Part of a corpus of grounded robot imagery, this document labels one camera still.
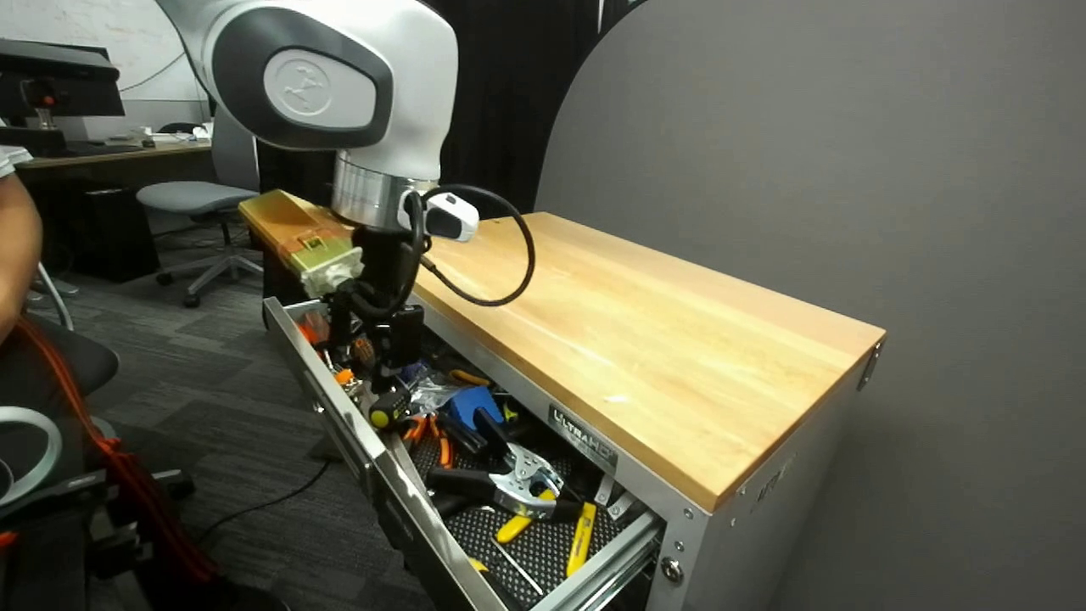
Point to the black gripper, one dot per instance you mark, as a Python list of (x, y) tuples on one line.
[(392, 275)]

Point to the stubby yellow black screwdriver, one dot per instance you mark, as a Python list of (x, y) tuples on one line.
[(377, 418)]

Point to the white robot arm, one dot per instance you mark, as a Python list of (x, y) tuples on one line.
[(341, 78)]

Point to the person forearm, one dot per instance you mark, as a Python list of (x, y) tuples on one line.
[(20, 250)]

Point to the grey metal cabinet drawer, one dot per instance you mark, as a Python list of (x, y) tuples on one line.
[(392, 475)]

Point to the clear plastic packet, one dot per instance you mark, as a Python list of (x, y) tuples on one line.
[(426, 391)]

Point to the silver jawed black pliers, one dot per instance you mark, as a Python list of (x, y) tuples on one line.
[(528, 474)]

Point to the grey office chair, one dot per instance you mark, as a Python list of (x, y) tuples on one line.
[(190, 199)]

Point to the grey tool cabinet wooden top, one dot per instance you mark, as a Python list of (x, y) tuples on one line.
[(633, 340)]

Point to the black curtain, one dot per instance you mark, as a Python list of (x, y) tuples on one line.
[(512, 103)]

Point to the black under-desk cabinet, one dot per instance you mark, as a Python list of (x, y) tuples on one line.
[(114, 233)]

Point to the black stool seat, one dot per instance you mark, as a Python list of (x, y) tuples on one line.
[(69, 357)]

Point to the wooden topped desk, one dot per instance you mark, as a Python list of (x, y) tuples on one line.
[(114, 158)]

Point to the black monitor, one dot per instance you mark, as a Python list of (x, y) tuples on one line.
[(55, 87)]

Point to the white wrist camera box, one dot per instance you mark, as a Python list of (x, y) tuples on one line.
[(452, 215)]

